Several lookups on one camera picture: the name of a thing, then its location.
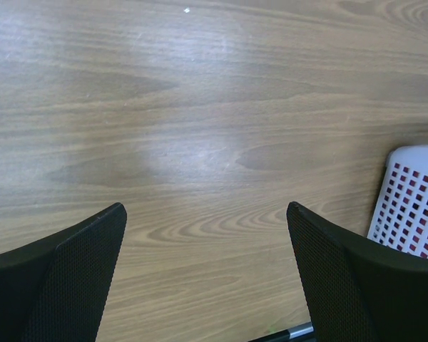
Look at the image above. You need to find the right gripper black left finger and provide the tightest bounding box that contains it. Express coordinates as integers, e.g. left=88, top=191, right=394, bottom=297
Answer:
left=0, top=203, right=127, bottom=341

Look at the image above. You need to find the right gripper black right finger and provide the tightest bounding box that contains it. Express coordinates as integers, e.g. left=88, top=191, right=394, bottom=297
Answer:
left=287, top=202, right=428, bottom=341

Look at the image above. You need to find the white plastic laundry basket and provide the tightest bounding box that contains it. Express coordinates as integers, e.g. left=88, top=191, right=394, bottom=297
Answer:
left=367, top=145, right=428, bottom=259

